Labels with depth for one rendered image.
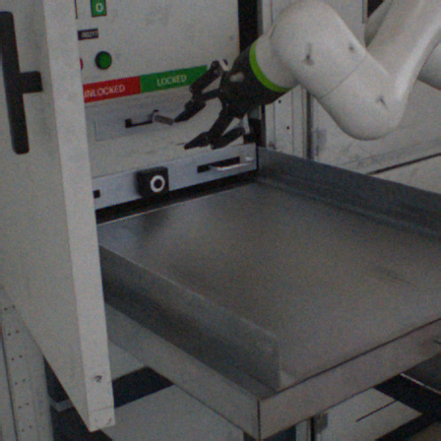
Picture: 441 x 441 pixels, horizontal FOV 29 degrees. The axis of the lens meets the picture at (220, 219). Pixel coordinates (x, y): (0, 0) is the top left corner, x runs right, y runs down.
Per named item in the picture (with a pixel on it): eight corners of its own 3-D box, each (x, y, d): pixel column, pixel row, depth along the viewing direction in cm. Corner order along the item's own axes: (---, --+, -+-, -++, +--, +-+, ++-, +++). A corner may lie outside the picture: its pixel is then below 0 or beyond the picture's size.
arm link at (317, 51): (321, -29, 118) (284, 13, 112) (380, 35, 121) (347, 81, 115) (267, 18, 130) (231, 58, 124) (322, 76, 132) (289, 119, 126)
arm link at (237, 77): (311, 87, 131) (290, 32, 131) (253, 97, 124) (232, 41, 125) (289, 101, 135) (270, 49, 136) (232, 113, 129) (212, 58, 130)
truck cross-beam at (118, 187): (256, 168, 182) (256, 142, 180) (26, 227, 152) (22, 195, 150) (242, 164, 186) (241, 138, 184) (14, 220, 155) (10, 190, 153)
